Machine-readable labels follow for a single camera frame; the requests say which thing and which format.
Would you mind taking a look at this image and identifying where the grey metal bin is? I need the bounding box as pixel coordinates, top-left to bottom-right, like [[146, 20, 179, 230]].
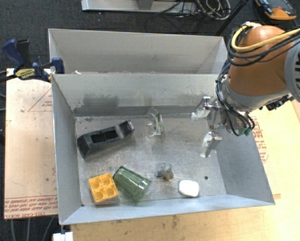
[[48, 28, 275, 225]]

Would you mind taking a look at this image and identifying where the black tape dispenser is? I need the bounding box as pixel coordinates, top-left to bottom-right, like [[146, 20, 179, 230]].
[[76, 120, 135, 159]]

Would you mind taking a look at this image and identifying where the green glass cup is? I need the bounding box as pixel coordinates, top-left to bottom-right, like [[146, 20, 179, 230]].
[[113, 166, 152, 204]]

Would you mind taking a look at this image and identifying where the yellow block with four holes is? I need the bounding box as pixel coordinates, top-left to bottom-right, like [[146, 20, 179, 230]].
[[88, 172, 120, 205]]

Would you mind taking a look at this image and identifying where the clear glass thing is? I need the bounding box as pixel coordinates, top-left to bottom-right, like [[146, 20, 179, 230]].
[[145, 107, 164, 138]]

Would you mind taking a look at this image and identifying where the grey toy animal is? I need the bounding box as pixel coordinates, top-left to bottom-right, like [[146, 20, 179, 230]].
[[156, 162, 174, 182]]

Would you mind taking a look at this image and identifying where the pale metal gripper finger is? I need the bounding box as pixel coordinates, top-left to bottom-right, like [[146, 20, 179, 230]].
[[199, 132, 223, 159], [191, 96, 213, 122]]

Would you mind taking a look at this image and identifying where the white rounded stone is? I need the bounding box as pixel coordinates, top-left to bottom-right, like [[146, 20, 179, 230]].
[[178, 179, 200, 198]]

